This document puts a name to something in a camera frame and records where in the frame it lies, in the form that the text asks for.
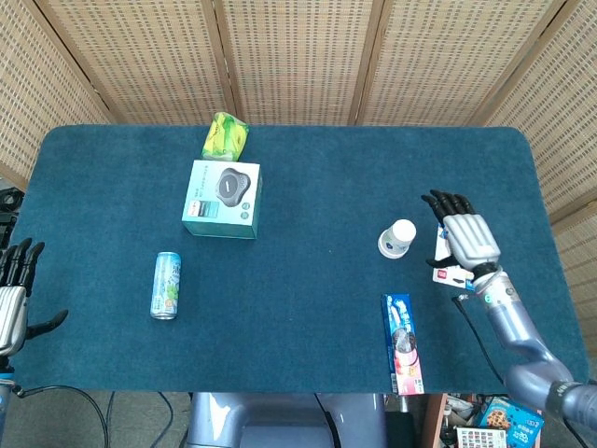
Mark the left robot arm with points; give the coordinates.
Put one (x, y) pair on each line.
(4, 406)

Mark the black equipment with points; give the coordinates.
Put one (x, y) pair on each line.
(8, 210)

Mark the white card with colour squares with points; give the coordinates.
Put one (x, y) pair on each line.
(480, 438)

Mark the teal cardboard product box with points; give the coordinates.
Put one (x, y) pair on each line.
(219, 200)

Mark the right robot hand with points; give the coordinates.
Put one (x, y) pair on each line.
(471, 238)

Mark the dark blue table mat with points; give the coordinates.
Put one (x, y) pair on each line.
(298, 303)

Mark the light blue drink can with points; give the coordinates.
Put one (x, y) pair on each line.
(165, 284)

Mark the brown wooden shelf post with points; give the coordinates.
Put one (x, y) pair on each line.
(433, 420)

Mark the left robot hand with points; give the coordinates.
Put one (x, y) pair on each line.
(11, 317)

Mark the woven bamboo folding screen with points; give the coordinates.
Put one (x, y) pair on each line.
(298, 56)

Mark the blue chocolate chip cookie box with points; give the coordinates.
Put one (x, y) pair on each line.
(508, 420)

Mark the small red white box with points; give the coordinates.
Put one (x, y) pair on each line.
(447, 276)

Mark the grey robot torso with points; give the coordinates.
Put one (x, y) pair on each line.
(280, 420)

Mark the green yellow tissue pack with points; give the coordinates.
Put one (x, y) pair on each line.
(224, 135)

